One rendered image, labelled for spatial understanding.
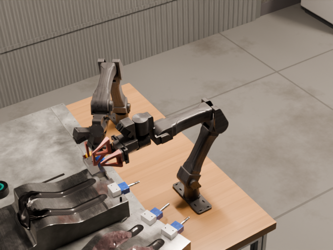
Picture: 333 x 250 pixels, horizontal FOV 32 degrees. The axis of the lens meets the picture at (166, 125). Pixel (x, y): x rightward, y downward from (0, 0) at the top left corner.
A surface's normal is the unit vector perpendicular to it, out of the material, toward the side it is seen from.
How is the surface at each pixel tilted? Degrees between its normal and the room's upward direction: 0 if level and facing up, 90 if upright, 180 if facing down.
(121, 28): 90
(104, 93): 11
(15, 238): 0
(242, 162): 0
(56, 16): 90
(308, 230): 0
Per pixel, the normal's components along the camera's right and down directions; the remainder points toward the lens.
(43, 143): -0.04, -0.79
